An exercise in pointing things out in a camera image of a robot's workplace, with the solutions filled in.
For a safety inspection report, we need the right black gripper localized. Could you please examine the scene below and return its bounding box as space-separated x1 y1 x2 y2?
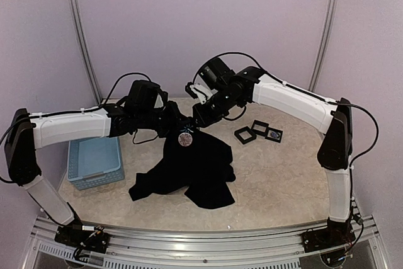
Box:
192 88 241 127

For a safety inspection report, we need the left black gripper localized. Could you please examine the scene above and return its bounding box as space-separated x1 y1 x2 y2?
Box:
137 100 191 139

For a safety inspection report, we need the black garment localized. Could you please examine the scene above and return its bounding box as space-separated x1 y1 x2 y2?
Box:
128 127 236 209

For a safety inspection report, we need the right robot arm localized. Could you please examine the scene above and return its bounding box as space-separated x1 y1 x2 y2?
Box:
185 57 352 246

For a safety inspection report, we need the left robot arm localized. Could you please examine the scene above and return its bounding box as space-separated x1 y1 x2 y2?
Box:
1 80 188 247

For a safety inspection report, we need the pale pink round brooch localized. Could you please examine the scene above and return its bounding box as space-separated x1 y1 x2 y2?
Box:
178 132 193 147

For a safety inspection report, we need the blue plastic basket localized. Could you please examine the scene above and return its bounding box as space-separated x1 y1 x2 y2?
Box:
67 137 125 190

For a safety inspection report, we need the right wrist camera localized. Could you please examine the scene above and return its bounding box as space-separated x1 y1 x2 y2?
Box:
185 82 212 105

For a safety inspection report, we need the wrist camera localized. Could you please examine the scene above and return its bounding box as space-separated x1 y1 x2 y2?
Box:
158 89 169 112
185 82 212 105

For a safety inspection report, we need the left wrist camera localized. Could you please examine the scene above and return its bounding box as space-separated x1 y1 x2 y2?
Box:
158 89 169 112

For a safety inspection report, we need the black square frame near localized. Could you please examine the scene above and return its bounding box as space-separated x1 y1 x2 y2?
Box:
234 126 257 145

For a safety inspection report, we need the black square frame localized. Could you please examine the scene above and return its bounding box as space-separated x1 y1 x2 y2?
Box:
265 127 283 143
234 126 257 145
251 120 269 137

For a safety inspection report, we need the black square frame middle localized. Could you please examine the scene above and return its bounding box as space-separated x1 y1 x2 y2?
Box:
251 120 269 137

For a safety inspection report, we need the black square frame far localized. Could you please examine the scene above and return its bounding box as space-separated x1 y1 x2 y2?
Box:
265 127 283 143

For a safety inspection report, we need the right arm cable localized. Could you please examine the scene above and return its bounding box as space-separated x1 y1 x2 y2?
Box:
193 51 378 169

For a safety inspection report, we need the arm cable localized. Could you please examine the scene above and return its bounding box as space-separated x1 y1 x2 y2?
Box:
193 51 378 169
0 72 154 185

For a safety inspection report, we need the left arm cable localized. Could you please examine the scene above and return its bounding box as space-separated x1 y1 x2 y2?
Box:
0 72 154 185

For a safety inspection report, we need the aluminium front rail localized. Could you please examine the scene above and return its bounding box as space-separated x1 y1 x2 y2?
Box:
30 215 387 269

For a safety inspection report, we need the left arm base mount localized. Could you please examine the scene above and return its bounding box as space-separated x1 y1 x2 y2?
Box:
54 219 110 261

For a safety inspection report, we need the right aluminium corner post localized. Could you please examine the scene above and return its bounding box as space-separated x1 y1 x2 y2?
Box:
309 0 338 92

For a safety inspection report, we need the aluminium corner post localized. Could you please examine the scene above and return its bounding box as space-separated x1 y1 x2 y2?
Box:
68 0 102 104
309 0 338 92

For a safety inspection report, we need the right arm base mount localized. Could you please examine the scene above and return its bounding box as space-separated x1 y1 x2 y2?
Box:
301 214 365 268

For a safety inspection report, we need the left aluminium corner post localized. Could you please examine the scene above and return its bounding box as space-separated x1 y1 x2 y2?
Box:
68 0 102 104

